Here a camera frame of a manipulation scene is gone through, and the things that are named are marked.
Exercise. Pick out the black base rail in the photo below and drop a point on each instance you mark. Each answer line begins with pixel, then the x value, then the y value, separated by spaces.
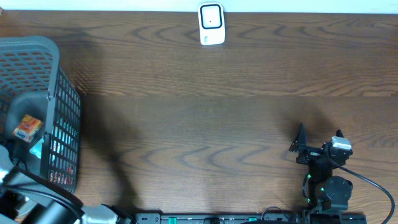
pixel 275 217

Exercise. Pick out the orange snack packet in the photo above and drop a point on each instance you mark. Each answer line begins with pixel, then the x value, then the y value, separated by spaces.
pixel 28 128

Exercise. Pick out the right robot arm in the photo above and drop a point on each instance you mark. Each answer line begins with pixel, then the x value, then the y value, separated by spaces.
pixel 327 194

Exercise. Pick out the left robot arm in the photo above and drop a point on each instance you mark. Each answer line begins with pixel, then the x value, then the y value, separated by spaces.
pixel 51 203

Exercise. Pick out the grey plastic basket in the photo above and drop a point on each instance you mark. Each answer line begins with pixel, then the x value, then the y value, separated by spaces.
pixel 33 83

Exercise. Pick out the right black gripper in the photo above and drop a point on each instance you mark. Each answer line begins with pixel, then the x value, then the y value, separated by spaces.
pixel 311 153

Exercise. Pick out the white barcode scanner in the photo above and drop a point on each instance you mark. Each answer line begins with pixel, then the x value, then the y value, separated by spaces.
pixel 211 23

